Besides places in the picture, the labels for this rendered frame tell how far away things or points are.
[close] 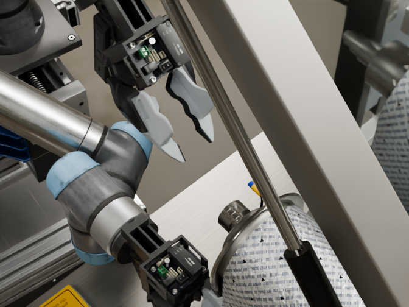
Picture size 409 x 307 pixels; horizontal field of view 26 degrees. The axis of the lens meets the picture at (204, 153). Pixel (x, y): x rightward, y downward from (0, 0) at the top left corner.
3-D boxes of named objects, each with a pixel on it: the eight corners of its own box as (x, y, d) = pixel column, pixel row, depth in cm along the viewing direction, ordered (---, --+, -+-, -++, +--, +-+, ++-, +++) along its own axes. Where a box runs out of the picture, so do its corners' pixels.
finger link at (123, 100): (134, 137, 97) (102, 63, 96) (129, 138, 99) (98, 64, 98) (170, 120, 99) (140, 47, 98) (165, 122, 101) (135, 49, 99)
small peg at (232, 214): (230, 206, 104) (229, 202, 103) (247, 222, 103) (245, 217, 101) (222, 214, 104) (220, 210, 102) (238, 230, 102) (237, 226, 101)
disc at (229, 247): (294, 239, 112) (308, 170, 100) (297, 241, 112) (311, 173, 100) (207, 309, 106) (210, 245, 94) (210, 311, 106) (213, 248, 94)
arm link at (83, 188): (89, 170, 131) (83, 136, 124) (136, 218, 126) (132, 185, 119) (46, 200, 128) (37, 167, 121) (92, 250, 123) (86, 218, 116)
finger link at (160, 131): (177, 171, 94) (143, 91, 93) (157, 172, 100) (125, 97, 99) (201, 159, 96) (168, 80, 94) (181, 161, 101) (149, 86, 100)
